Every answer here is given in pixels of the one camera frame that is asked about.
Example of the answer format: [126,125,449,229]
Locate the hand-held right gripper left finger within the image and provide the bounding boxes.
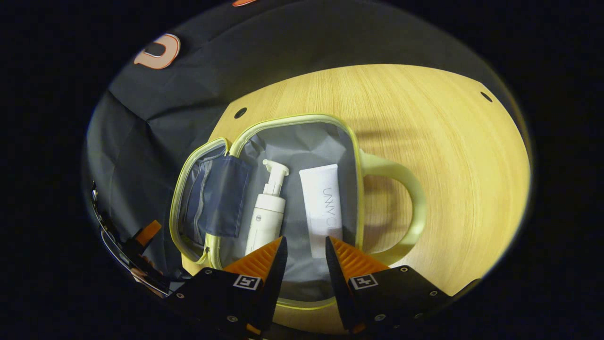
[168,236,288,338]

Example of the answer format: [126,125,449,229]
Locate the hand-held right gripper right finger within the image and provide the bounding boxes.
[325,236,479,336]

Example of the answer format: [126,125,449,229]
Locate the white pump bottle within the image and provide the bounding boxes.
[244,159,290,255]

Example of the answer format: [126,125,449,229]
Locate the white squeeze tube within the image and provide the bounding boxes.
[299,164,344,258]

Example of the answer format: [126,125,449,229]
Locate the pale yellow suitcase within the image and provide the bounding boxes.
[169,113,428,310]

